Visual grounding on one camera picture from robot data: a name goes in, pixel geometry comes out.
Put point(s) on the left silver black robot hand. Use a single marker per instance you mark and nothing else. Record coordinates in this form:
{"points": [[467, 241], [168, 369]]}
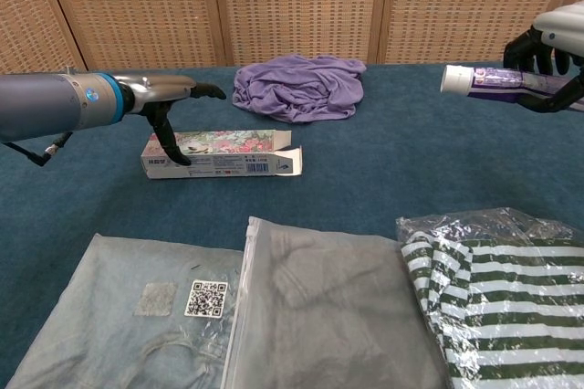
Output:
{"points": [[155, 90]]}

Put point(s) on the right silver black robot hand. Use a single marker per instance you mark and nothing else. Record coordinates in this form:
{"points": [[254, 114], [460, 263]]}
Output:
{"points": [[561, 24]]}

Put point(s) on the purple toothpaste tube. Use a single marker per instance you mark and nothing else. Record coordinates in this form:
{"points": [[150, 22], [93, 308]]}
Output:
{"points": [[483, 80]]}

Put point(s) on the floral toothpaste box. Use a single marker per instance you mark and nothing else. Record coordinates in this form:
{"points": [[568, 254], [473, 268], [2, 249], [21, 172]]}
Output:
{"points": [[228, 154]]}

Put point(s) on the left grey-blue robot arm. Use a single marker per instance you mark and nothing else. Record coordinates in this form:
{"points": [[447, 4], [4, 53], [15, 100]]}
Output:
{"points": [[45, 106]]}

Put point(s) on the bagged green striped shirt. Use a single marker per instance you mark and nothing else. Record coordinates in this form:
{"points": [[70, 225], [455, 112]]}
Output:
{"points": [[511, 307]]}

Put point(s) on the crumpled purple cloth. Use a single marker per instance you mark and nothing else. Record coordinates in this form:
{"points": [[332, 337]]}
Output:
{"points": [[296, 87]]}

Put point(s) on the wicker folding screen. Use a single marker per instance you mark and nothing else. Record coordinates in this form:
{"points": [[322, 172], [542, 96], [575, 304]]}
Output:
{"points": [[296, 5]]}

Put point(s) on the blue carpet table cover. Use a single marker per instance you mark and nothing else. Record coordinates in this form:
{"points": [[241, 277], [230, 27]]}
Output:
{"points": [[365, 170]]}

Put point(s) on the bagged denim garment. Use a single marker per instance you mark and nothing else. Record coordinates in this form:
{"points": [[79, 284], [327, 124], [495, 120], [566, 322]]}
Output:
{"points": [[114, 316]]}

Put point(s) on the bagged grey garment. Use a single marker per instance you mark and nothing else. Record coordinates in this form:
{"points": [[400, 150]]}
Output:
{"points": [[328, 307]]}

